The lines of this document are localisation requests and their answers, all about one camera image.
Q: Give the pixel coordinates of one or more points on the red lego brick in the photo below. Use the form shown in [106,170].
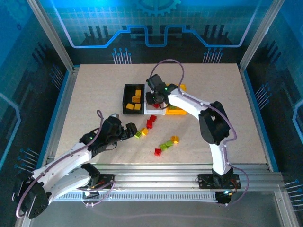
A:
[158,152]
[156,105]
[149,123]
[153,117]

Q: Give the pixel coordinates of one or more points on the long green lego brick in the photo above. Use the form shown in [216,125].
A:
[174,107]

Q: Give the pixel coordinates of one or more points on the white plastic bin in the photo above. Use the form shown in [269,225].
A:
[154,111]

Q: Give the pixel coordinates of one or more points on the orange lego brick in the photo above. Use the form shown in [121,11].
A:
[136,99]
[129,106]
[144,131]
[175,139]
[137,107]
[138,92]

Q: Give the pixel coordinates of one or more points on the yellow plastic bin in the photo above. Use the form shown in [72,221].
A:
[176,111]

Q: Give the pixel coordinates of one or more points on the black plastic bin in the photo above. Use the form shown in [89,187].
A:
[129,94]

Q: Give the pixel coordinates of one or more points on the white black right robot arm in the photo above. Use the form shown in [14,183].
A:
[187,104]

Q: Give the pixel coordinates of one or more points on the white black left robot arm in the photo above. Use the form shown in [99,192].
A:
[61,162]

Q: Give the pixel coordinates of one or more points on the clear acrylic panel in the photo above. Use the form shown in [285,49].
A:
[154,212]

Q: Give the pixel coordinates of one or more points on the black controller box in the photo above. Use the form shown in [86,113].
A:
[223,197]

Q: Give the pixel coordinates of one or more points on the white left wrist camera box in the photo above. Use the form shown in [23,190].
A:
[114,115]

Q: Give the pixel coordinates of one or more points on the aluminium frame rail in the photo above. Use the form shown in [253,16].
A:
[154,176]

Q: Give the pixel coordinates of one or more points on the blue table side rail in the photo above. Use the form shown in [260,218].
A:
[252,94]
[59,118]

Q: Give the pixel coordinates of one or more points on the aluminium frame post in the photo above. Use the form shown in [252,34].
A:
[53,35]
[260,35]

